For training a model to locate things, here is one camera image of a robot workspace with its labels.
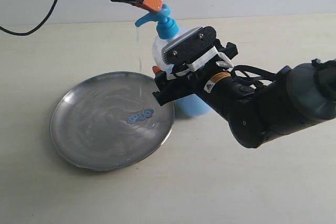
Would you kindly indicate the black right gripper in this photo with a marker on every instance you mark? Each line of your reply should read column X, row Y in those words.
column 209, row 77

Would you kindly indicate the blue soap pump bottle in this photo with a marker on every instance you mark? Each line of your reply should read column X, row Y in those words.
column 167, row 31

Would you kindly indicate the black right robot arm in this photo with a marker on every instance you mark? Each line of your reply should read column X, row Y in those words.
column 258, row 105

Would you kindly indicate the blue soap blob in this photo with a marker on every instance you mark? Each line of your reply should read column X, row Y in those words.
column 140, row 116

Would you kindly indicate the round stainless steel plate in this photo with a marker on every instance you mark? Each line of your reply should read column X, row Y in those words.
column 89, row 127

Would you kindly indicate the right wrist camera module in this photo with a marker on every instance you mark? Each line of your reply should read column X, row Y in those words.
column 190, row 46

